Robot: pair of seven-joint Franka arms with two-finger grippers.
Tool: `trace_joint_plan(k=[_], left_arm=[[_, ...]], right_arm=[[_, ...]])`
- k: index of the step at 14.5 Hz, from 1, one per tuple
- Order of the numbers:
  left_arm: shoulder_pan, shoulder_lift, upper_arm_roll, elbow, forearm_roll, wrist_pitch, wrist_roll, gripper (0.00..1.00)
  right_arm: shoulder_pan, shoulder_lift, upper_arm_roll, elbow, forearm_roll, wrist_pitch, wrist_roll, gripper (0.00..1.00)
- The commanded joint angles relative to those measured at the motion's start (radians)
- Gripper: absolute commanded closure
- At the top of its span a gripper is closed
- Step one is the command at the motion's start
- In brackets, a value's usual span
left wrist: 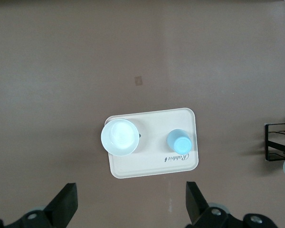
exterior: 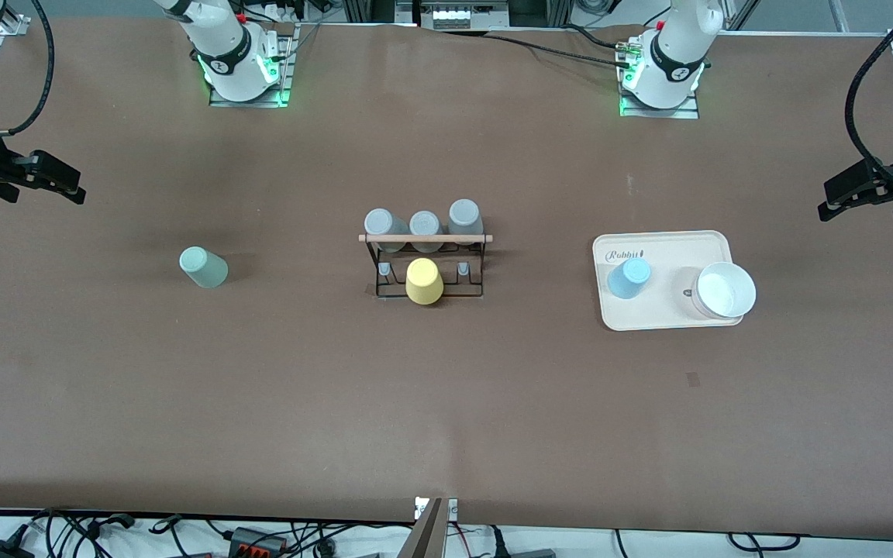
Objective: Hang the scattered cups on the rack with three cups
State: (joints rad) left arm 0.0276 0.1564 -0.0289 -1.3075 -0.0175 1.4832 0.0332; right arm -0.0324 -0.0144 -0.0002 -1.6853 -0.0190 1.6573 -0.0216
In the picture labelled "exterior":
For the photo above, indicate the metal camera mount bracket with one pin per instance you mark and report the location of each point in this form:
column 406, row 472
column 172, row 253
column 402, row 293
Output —
column 431, row 531

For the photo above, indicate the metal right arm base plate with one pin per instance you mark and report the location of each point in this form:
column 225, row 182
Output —
column 285, row 74

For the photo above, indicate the black orange connector box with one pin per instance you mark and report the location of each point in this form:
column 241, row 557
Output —
column 256, row 541

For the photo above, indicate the white bowl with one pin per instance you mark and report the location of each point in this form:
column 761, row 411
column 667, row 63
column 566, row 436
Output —
column 725, row 291

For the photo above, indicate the grey cup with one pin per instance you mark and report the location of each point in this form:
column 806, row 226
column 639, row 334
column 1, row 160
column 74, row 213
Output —
column 425, row 225
column 464, row 215
column 384, row 225

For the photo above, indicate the beige rectangular tray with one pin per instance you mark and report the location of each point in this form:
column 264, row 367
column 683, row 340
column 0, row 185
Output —
column 663, row 256

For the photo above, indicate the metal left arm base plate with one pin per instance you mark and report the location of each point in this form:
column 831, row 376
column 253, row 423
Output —
column 687, row 113

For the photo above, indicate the white power strip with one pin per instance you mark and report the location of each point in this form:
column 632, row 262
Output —
column 462, row 15

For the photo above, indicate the black power adapter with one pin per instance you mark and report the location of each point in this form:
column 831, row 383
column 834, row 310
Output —
column 1, row 550

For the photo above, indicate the pale green cup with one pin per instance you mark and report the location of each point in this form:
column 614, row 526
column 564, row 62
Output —
column 206, row 270

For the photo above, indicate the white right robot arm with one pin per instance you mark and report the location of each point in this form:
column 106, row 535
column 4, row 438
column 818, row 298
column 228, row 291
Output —
column 225, row 46

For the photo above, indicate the yellow cup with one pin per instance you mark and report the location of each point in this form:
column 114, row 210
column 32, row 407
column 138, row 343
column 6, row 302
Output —
column 424, row 285

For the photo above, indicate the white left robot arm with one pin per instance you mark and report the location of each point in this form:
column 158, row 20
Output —
column 675, row 54

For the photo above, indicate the light blue cup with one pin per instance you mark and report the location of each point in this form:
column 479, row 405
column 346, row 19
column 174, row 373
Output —
column 626, row 280

